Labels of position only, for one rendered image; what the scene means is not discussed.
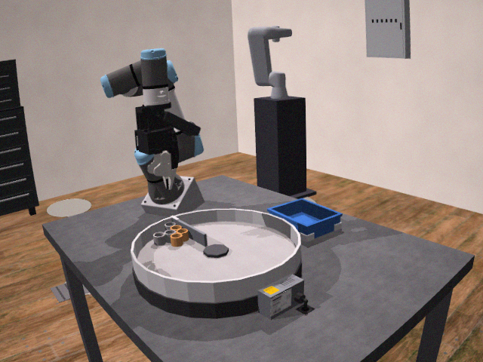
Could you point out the blue open-top crate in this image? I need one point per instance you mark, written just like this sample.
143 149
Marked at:
319 220

